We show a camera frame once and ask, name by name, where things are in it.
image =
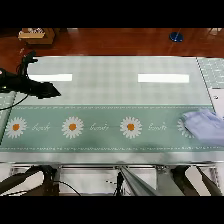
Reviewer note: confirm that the wooden box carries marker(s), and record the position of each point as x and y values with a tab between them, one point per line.
40	37

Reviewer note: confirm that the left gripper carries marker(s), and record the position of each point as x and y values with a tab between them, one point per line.
46	90

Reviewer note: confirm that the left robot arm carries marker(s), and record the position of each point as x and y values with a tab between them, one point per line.
20	184

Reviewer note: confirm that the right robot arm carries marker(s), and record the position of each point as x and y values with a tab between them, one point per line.
195	181

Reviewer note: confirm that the light blue shirt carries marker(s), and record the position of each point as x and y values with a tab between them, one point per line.
204	127

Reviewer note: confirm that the silver frame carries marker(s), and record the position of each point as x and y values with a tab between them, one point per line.
140	187

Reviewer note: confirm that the blue round object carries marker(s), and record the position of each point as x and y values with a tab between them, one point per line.
176	37

